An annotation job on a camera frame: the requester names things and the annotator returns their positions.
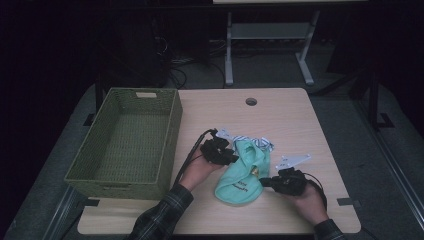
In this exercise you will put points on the black tape piece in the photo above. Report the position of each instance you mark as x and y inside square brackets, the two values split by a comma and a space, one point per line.
[92, 202]

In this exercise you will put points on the metal floor rail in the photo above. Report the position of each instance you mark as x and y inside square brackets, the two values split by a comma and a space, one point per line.
[393, 160]
[60, 213]

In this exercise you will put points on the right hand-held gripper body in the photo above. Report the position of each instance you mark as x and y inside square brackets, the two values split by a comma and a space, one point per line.
[290, 181]

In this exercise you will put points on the black metal post with bracket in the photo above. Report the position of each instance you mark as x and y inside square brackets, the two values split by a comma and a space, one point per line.
[98, 96]

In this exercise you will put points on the person's left hand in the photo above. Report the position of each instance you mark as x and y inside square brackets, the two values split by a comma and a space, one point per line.
[195, 171]

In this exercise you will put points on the white metal stand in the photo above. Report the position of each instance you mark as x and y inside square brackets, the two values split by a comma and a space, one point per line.
[266, 31]

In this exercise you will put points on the green woven basket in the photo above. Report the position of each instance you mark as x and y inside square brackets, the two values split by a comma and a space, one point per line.
[96, 150]

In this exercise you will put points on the mint green striped bib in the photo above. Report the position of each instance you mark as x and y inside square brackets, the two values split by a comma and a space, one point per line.
[240, 180]

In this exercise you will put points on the black metal stand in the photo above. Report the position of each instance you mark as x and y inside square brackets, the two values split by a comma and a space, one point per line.
[373, 100]

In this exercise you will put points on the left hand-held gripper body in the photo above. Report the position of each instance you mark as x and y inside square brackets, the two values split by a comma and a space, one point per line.
[211, 150]

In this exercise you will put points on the grey tape strip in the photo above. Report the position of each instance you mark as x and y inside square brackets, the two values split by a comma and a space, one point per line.
[348, 201]

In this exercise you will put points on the person's right hand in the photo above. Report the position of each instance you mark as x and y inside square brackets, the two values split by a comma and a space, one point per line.
[311, 205]

